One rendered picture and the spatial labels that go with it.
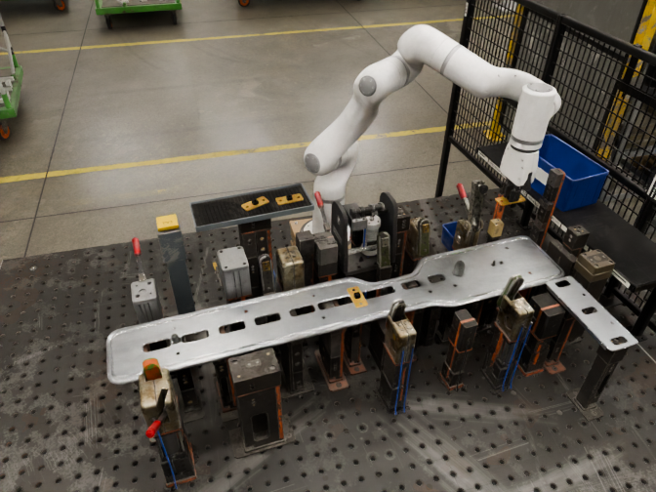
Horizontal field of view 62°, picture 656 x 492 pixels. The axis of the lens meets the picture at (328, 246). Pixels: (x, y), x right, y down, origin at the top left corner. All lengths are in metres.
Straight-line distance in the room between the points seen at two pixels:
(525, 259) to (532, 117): 0.55
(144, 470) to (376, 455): 0.65
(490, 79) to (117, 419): 1.43
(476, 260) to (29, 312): 1.58
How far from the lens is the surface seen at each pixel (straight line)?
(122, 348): 1.57
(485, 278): 1.75
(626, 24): 3.61
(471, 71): 1.53
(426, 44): 1.57
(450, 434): 1.72
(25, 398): 1.97
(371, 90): 1.62
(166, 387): 1.38
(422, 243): 1.79
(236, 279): 1.59
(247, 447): 1.66
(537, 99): 1.47
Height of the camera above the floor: 2.13
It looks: 39 degrees down
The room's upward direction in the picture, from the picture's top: 1 degrees clockwise
